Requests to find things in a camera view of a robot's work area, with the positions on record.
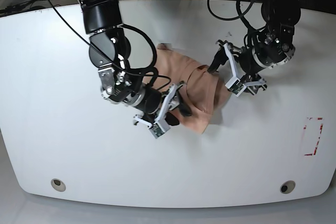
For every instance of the left table grommet hole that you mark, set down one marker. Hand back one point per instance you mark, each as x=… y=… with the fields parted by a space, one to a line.
x=58 y=185

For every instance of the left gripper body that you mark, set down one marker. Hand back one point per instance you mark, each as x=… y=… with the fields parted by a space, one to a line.
x=266 y=48

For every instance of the right table grommet hole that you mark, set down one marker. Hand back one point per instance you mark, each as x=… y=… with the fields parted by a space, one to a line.
x=287 y=187

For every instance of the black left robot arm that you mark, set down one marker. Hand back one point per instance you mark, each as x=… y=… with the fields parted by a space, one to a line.
x=274 y=13

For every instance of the table grommet hole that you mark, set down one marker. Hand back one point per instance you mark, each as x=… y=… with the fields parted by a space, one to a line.
x=58 y=185
x=287 y=187

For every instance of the red tape rectangle marking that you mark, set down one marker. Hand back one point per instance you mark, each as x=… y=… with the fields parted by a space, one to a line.
x=311 y=136

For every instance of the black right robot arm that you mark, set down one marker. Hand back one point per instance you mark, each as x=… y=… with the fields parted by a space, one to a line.
x=109 y=50

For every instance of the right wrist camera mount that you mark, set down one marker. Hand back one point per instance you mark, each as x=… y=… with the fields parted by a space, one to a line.
x=154 y=107

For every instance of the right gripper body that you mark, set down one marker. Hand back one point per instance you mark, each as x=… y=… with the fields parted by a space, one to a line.
x=120 y=87

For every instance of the peach T-shirt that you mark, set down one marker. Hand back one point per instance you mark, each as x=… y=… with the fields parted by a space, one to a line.
x=203 y=92

